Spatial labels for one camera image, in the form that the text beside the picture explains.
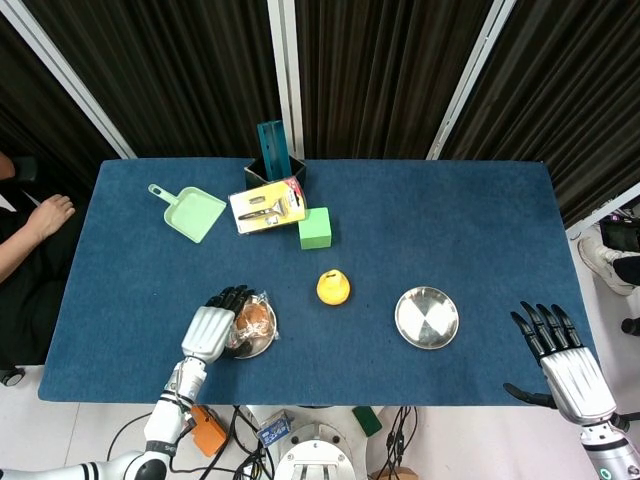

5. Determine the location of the blue white labelled box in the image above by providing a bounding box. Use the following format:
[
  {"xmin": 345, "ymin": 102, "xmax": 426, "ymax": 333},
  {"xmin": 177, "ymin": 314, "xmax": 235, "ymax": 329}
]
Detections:
[{"xmin": 257, "ymin": 410, "xmax": 295, "ymax": 447}]

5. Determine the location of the blue table cloth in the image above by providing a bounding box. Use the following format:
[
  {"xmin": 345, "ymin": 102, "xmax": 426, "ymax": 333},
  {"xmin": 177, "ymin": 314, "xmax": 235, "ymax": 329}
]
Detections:
[{"xmin": 37, "ymin": 158, "xmax": 610, "ymax": 407}]

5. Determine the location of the person's bare forearm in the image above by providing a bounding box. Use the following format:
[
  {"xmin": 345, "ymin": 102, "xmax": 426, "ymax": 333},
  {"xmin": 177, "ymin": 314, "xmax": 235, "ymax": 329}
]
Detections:
[{"xmin": 0, "ymin": 219, "xmax": 46, "ymax": 284}]

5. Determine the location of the white frame post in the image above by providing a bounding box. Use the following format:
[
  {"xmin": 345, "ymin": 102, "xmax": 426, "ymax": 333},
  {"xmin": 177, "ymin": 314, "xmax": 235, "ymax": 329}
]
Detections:
[
  {"xmin": 426, "ymin": 0, "xmax": 527, "ymax": 161},
  {"xmin": 267, "ymin": 0, "xmax": 305, "ymax": 160},
  {"xmin": 0, "ymin": 0, "xmax": 137, "ymax": 160}
]

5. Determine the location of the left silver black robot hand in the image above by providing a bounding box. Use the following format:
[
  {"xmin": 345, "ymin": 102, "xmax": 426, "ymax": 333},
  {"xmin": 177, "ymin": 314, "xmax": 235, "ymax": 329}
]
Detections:
[{"xmin": 180, "ymin": 284, "xmax": 261, "ymax": 365}]

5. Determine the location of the black pleated curtain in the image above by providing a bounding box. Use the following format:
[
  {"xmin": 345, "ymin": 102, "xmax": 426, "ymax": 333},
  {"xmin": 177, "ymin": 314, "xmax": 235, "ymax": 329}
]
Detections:
[
  {"xmin": 439, "ymin": 0, "xmax": 640, "ymax": 226},
  {"xmin": 294, "ymin": 0, "xmax": 496, "ymax": 160},
  {"xmin": 22, "ymin": 0, "xmax": 282, "ymax": 160}
]

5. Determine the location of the white sneaker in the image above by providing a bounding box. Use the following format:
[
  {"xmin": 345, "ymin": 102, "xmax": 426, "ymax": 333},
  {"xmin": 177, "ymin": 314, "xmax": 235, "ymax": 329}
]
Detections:
[{"xmin": 578, "ymin": 234, "xmax": 636, "ymax": 296}]

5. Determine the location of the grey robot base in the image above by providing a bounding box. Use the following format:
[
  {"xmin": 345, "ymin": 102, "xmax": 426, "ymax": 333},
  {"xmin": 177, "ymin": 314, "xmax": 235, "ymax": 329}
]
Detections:
[{"xmin": 273, "ymin": 424, "xmax": 361, "ymax": 480}]

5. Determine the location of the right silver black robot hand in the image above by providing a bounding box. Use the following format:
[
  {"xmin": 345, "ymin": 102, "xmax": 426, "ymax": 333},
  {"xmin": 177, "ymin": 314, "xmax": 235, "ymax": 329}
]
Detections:
[{"xmin": 503, "ymin": 300, "xmax": 617, "ymax": 426}]

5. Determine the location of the person's bare hand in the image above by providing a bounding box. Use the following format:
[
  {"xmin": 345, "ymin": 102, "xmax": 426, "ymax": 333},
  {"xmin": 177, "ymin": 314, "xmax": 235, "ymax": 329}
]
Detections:
[{"xmin": 27, "ymin": 193, "xmax": 76, "ymax": 241}]

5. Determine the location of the light green plastic dustpan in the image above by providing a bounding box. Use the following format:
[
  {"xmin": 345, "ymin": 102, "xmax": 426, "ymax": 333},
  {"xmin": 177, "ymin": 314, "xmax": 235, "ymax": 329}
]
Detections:
[{"xmin": 147, "ymin": 183, "xmax": 228, "ymax": 245}]

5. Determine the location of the green foam cube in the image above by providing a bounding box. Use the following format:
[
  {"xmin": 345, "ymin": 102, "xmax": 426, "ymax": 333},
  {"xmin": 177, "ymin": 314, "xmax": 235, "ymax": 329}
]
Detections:
[{"xmin": 297, "ymin": 206, "xmax": 333, "ymax": 251}]

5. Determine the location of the round steel plate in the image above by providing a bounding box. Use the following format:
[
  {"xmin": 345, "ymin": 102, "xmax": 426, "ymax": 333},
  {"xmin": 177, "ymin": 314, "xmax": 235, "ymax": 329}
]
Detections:
[{"xmin": 394, "ymin": 285, "xmax": 460, "ymax": 351}]

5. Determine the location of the packaged peeler on yellow card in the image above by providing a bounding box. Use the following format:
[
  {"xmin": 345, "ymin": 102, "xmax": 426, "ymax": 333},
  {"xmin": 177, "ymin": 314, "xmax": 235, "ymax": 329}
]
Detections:
[{"xmin": 228, "ymin": 177, "xmax": 308, "ymax": 235}]

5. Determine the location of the black bag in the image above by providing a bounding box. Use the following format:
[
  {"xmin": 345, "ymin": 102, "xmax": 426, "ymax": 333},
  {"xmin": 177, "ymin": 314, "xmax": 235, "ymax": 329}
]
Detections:
[{"xmin": 598, "ymin": 213, "xmax": 640, "ymax": 252}]

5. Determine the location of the person's black clothed body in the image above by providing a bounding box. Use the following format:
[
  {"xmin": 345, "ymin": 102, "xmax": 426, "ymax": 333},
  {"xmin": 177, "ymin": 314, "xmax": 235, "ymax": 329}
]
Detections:
[{"xmin": 0, "ymin": 149, "xmax": 91, "ymax": 366}]

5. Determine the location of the black hexagonal holder box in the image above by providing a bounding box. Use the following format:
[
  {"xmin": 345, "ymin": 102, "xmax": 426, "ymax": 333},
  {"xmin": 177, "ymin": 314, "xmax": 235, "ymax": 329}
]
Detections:
[{"xmin": 243, "ymin": 155, "xmax": 307, "ymax": 191}]

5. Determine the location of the black cable bundle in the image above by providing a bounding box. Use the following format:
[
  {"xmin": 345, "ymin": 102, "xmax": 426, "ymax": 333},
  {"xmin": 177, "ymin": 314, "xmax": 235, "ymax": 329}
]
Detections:
[
  {"xmin": 107, "ymin": 404, "xmax": 275, "ymax": 480},
  {"xmin": 374, "ymin": 405, "xmax": 419, "ymax": 480}
]

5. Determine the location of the bread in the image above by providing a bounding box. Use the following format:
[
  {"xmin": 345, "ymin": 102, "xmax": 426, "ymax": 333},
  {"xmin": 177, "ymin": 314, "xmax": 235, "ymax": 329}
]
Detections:
[{"xmin": 224, "ymin": 292, "xmax": 279, "ymax": 359}]

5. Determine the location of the packaged muffin in wrapper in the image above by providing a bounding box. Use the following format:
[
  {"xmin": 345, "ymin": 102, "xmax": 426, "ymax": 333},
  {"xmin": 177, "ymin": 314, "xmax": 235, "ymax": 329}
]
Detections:
[{"xmin": 229, "ymin": 294, "xmax": 280, "ymax": 360}]

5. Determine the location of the teal plastic channel piece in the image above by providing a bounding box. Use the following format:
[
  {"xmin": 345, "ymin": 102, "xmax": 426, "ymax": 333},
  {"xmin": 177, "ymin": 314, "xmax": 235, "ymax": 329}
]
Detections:
[{"xmin": 256, "ymin": 119, "xmax": 293, "ymax": 181}]

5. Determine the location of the orange device box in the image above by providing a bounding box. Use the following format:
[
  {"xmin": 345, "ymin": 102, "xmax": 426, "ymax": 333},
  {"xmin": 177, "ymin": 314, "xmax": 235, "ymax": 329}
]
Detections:
[{"xmin": 192, "ymin": 405, "xmax": 228, "ymax": 457}]

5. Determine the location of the dark green block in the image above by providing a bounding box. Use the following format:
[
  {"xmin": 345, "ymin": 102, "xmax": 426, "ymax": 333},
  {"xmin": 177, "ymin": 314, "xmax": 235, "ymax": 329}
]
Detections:
[{"xmin": 351, "ymin": 405, "xmax": 384, "ymax": 437}]

